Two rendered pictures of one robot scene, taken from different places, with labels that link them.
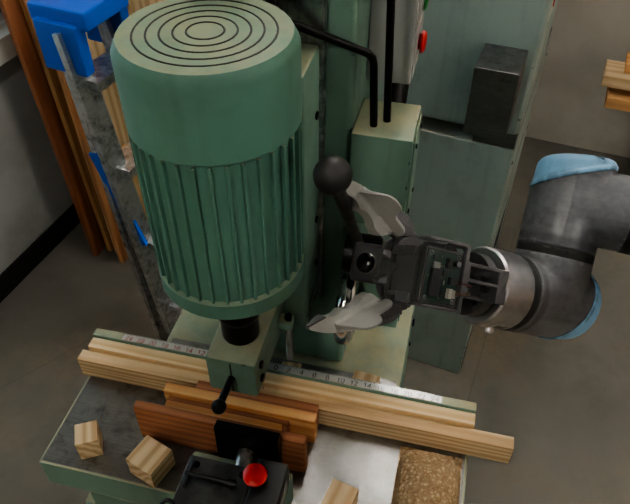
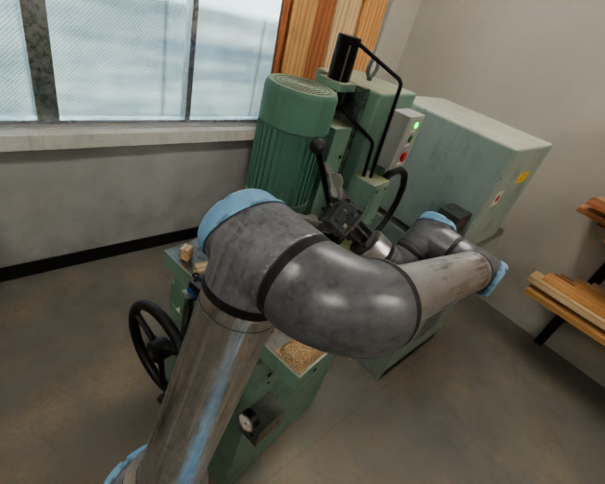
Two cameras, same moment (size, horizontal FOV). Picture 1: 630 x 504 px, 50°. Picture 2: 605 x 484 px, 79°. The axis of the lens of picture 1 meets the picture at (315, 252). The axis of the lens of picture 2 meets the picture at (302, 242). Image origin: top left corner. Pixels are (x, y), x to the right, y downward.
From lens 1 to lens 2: 38 cm
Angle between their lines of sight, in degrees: 17
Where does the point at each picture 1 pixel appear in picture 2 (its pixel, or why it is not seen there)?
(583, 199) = (430, 231)
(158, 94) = (272, 90)
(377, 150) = (359, 185)
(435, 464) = not seen: hidden behind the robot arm
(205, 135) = (280, 113)
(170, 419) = not seen: hidden behind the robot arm
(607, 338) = (469, 411)
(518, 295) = (377, 251)
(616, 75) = (536, 278)
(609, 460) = (433, 469)
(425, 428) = not seen: hidden behind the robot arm
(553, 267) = (403, 254)
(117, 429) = (200, 257)
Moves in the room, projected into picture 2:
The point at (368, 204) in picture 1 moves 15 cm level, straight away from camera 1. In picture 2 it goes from (332, 180) to (359, 166)
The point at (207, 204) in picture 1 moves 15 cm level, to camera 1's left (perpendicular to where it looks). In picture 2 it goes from (271, 147) to (220, 124)
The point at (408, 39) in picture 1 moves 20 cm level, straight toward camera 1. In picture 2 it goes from (395, 148) to (364, 160)
